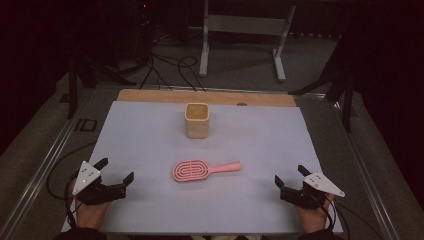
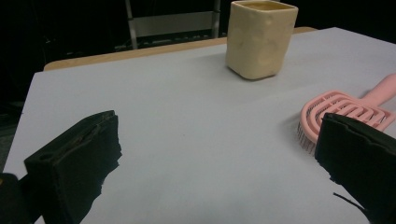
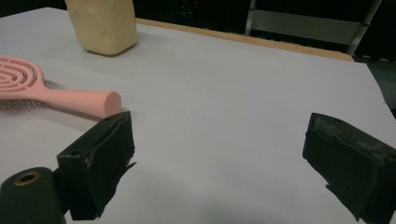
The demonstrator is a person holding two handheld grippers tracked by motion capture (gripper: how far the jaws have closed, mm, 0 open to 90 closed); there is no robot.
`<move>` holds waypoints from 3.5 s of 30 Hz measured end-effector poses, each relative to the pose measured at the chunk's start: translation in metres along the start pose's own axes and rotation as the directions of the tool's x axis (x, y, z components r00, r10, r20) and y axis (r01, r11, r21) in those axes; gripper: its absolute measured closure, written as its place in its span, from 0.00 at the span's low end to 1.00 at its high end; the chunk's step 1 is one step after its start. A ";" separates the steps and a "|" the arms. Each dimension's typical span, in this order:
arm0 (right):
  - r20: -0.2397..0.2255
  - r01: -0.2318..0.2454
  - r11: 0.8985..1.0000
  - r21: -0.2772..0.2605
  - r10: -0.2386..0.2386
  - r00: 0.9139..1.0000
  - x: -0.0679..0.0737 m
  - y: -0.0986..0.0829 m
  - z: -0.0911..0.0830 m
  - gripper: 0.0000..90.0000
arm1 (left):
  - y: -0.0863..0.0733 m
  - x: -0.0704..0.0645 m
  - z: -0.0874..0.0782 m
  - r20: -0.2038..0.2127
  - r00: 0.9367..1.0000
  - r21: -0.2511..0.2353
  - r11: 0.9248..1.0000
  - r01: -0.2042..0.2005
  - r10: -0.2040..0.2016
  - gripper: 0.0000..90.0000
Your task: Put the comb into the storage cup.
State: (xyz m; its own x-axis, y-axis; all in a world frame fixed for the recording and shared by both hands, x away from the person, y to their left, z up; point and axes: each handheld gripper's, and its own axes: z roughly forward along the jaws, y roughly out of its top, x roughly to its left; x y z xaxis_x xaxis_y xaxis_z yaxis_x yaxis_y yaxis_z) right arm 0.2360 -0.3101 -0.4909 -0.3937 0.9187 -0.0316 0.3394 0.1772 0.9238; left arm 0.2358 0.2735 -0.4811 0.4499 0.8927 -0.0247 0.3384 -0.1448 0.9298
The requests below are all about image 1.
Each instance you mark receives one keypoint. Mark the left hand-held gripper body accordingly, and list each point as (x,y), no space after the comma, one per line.
(100,192)

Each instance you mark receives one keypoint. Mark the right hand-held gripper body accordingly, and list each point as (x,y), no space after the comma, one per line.
(306,198)

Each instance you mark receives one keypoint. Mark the pink hairbrush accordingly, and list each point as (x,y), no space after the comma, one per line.
(190,170)

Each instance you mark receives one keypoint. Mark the beige square cup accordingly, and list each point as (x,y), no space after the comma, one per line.
(196,128)

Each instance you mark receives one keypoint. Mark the person's right hand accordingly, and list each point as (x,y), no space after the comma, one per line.
(311,218)

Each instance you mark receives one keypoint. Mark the person's left hand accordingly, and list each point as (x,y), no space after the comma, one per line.
(90,215)

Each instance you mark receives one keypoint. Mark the black tripod stand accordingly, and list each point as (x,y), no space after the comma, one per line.
(72,90)
(346,96)

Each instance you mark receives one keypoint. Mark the white metal stand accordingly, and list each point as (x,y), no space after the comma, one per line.
(245,25)

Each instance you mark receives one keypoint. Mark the metal floor rail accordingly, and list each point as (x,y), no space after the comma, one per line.
(363,173)
(46,166)

